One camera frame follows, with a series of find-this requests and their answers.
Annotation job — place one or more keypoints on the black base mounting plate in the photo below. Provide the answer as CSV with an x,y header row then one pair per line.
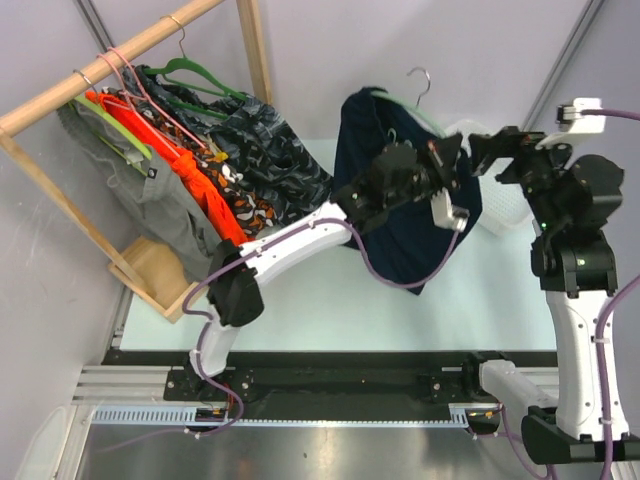
x,y
434,389

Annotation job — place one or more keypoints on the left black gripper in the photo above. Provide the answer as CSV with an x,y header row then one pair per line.
x,y
441,156

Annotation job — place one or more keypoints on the orange patterned shorts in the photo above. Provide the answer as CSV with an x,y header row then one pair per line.
x,y
252,213

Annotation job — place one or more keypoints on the bright orange shorts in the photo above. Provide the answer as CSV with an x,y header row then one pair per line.
x,y
154,131

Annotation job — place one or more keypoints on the grey shorts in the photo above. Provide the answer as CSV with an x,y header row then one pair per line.
x,y
153,195

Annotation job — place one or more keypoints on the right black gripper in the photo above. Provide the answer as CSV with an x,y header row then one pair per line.
x,y
528,150

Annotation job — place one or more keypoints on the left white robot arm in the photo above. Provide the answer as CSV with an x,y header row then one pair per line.
x,y
399,175

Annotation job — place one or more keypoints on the lime green hanger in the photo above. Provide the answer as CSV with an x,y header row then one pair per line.
x,y
115,124

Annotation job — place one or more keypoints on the white slotted cable duct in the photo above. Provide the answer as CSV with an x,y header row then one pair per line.
x,y
145,414

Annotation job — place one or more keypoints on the mint green wavy hanger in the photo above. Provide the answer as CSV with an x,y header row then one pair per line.
x,y
414,108

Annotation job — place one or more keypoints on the wooden clothes rack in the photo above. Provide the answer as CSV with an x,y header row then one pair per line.
x,y
147,268

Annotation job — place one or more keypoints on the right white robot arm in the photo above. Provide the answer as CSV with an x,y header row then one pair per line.
x,y
571,199

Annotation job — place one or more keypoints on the navy blue shorts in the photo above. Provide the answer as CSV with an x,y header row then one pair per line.
x,y
408,247

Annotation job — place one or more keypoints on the white plastic basket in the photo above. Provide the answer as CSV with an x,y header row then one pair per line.
x,y
504,206

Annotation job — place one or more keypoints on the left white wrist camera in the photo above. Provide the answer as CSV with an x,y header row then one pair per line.
x,y
446,215

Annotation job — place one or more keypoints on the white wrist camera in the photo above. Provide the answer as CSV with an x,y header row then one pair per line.
x,y
577,121
446,215

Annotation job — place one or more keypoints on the dark camouflage shorts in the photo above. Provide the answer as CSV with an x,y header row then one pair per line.
x,y
260,144

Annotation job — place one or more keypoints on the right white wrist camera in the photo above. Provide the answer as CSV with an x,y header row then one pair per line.
x,y
577,121

